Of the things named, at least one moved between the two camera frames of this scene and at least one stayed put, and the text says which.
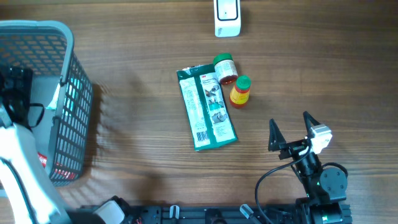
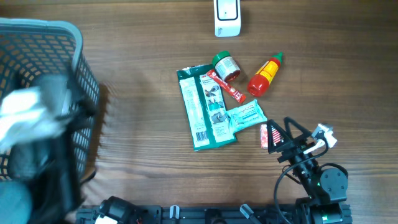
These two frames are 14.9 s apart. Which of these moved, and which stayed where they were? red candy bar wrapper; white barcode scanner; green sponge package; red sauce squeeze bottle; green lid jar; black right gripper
Moved: black right gripper; red sauce squeeze bottle; red candy bar wrapper
Stayed: green lid jar; green sponge package; white barcode scanner
